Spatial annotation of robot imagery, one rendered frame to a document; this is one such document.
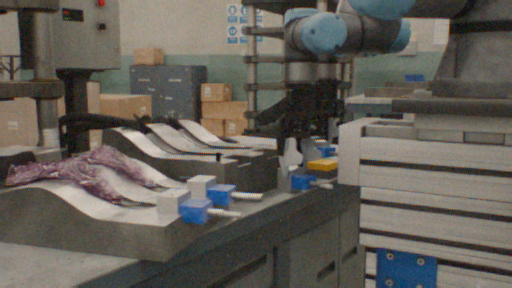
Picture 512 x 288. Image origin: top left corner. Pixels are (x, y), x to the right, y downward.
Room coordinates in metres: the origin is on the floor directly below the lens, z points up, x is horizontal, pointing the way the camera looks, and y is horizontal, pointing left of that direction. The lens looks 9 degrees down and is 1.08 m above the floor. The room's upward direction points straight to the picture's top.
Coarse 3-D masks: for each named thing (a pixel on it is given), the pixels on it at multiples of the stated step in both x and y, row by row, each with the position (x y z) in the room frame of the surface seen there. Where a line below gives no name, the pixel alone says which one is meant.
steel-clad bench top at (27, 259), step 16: (272, 144) 1.82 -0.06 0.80; (336, 160) 1.50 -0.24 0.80; (272, 192) 1.10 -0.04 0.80; (304, 192) 1.11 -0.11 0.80; (240, 208) 0.97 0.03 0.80; (256, 208) 0.97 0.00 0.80; (224, 224) 0.87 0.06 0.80; (0, 256) 0.72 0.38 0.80; (16, 256) 0.72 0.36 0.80; (32, 256) 0.72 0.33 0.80; (48, 256) 0.72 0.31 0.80; (64, 256) 0.72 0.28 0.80; (80, 256) 0.72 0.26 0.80; (96, 256) 0.72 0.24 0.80; (112, 256) 0.72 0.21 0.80; (0, 272) 0.66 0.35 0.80; (16, 272) 0.66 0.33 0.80; (32, 272) 0.66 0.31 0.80; (48, 272) 0.66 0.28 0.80; (64, 272) 0.66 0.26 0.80; (80, 272) 0.66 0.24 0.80; (96, 272) 0.66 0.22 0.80
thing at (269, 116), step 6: (288, 96) 1.10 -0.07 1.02; (282, 102) 1.11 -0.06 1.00; (288, 102) 1.10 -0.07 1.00; (270, 108) 1.13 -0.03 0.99; (276, 108) 1.12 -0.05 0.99; (282, 108) 1.11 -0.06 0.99; (264, 114) 1.14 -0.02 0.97; (270, 114) 1.13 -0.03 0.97; (276, 114) 1.12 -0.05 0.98; (282, 114) 1.13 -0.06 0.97; (258, 120) 1.15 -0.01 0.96; (264, 120) 1.14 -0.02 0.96; (270, 120) 1.14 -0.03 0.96; (276, 120) 1.16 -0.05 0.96
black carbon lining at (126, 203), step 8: (24, 152) 0.97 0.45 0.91; (32, 152) 0.98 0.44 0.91; (0, 160) 0.92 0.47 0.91; (8, 160) 0.94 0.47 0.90; (16, 160) 0.96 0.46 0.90; (24, 160) 0.97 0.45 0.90; (32, 160) 0.98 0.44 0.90; (0, 168) 0.92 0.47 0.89; (8, 168) 0.94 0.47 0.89; (0, 176) 0.92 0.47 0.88; (0, 184) 0.86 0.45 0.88; (24, 184) 0.84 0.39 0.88; (160, 184) 0.93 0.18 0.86; (128, 200) 0.82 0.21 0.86; (128, 208) 0.78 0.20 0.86; (136, 208) 0.78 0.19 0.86; (144, 208) 0.80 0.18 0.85
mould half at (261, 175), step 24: (120, 144) 1.16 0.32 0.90; (144, 144) 1.15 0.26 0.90; (192, 144) 1.24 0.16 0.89; (216, 144) 1.28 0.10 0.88; (240, 144) 1.27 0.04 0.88; (264, 144) 1.23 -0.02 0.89; (168, 168) 1.07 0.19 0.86; (192, 168) 1.03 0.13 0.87; (216, 168) 1.00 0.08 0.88; (240, 168) 1.03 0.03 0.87; (264, 168) 1.10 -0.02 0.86; (240, 192) 1.03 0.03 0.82
